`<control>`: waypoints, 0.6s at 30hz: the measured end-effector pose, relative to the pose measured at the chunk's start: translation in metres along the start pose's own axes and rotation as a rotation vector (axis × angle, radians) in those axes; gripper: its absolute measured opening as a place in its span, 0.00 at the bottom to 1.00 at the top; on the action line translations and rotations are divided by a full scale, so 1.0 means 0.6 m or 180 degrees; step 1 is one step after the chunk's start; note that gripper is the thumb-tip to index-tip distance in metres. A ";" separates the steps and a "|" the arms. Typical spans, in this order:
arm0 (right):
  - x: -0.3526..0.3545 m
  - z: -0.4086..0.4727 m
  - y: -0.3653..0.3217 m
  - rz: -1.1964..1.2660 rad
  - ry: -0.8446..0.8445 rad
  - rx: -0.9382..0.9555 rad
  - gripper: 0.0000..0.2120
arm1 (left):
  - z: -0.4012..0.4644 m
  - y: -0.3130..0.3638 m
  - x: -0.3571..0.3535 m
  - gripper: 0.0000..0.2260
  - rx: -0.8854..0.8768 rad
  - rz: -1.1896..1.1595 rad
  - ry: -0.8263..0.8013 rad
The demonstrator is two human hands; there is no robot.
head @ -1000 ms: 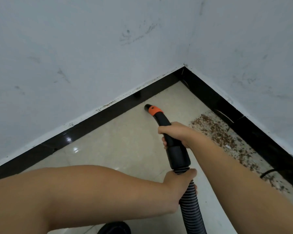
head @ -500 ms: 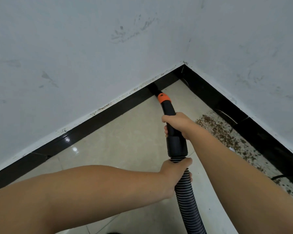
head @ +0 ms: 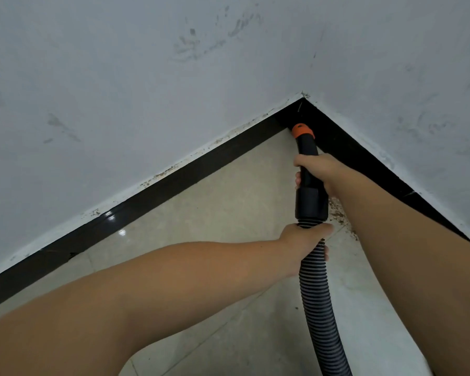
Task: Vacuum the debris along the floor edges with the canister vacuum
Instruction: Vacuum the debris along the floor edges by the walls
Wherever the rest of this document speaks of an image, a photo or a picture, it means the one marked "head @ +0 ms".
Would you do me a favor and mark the person's right forearm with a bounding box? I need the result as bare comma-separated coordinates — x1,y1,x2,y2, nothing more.
327,164,470,376

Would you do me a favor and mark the person's left hand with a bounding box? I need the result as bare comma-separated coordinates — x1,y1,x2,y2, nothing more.
278,222,334,277

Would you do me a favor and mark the black ribbed vacuum hose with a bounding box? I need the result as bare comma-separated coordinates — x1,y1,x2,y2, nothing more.
291,122,353,376

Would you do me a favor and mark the person's left forearm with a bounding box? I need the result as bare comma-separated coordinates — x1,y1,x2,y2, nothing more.
0,238,295,376

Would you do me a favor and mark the brown dirt debris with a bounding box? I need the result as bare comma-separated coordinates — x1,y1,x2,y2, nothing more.
328,196,359,241

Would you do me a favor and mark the person's right hand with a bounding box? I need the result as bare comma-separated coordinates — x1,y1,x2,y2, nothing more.
293,153,347,198

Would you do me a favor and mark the black skirting board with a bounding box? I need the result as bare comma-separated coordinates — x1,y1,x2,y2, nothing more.
0,97,470,314

